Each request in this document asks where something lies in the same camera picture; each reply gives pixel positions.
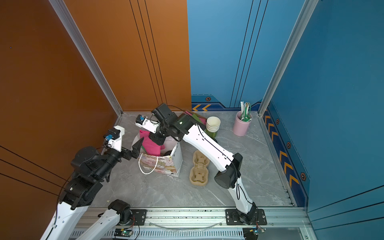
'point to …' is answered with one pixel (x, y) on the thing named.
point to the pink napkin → (151, 147)
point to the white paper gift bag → (169, 162)
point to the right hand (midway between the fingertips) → (150, 134)
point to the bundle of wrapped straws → (245, 111)
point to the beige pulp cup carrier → (199, 174)
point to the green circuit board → (123, 232)
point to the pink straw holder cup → (240, 127)
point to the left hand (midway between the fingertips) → (132, 132)
